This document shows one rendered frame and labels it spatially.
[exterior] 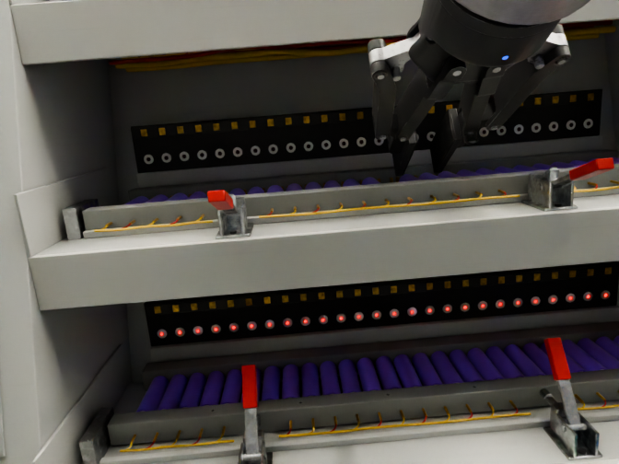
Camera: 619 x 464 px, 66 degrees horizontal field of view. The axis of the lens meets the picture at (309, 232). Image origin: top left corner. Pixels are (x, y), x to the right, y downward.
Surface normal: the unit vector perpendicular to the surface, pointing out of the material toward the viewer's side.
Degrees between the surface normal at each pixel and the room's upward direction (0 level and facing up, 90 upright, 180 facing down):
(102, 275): 105
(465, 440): 15
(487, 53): 157
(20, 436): 90
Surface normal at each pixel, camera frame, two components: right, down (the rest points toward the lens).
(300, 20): 0.04, 0.24
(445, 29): -0.80, 0.58
